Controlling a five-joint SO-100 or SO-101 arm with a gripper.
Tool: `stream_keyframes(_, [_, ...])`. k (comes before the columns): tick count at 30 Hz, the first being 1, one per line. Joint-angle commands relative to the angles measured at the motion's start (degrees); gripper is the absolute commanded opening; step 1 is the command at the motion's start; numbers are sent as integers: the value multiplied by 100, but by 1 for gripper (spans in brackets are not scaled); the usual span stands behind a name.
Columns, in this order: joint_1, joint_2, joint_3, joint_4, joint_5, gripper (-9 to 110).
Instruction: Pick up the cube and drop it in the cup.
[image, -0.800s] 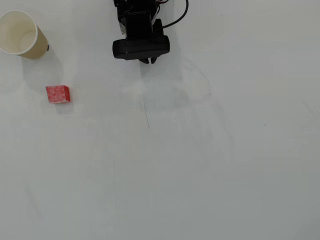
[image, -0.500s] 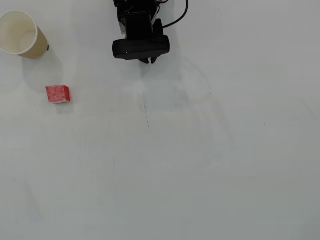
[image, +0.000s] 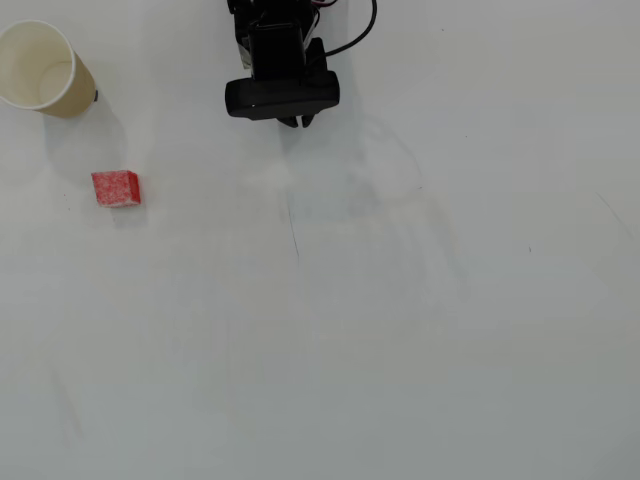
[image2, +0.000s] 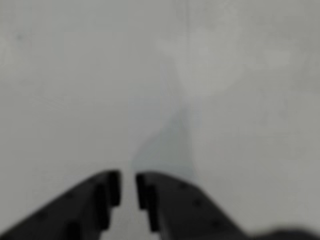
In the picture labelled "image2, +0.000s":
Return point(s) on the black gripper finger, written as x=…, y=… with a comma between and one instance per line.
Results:
x=190, y=212
x=65, y=212

